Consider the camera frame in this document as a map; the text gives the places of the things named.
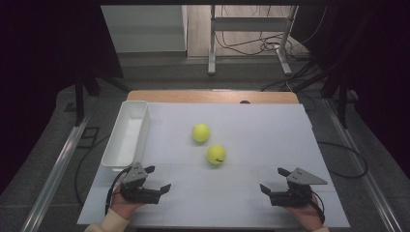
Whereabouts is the bundle of black cables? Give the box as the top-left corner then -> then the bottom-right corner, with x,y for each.
214,31 -> 312,62

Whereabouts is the dark curtain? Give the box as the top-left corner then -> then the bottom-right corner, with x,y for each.
0,0 -> 125,196
291,0 -> 410,182

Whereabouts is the person's right hand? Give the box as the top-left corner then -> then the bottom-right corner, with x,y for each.
283,192 -> 325,232

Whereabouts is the wooden table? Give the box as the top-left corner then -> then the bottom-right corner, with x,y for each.
126,89 -> 300,105

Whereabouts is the black floor cable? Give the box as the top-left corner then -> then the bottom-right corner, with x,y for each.
73,134 -> 111,208
316,140 -> 368,180

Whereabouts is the white cabinet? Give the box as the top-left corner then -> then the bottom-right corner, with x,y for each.
100,4 -> 189,54

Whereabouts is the yellow tennis ball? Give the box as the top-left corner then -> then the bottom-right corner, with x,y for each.
206,144 -> 226,166
191,123 -> 212,143

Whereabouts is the person's left hand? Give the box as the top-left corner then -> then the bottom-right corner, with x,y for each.
110,184 -> 145,220

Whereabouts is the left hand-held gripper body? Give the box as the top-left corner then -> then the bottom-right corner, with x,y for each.
120,161 -> 161,205

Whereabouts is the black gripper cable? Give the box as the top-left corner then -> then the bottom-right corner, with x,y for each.
309,189 -> 326,225
104,165 -> 133,217

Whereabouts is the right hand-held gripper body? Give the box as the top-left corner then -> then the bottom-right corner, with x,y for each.
270,167 -> 329,208

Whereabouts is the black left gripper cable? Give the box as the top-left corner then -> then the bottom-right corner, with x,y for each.
104,165 -> 133,217

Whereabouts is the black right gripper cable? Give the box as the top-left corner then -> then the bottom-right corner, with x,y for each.
309,189 -> 326,225

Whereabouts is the black stand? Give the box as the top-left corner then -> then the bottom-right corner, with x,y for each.
73,72 -> 131,128
291,62 -> 360,130

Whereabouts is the aluminium floor rail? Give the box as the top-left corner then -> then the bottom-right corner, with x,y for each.
323,97 -> 404,232
20,115 -> 92,232

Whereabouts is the white metal stand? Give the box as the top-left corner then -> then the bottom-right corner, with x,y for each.
207,4 -> 300,77

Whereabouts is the white plastic bin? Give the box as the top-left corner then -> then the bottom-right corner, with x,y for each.
101,100 -> 152,173

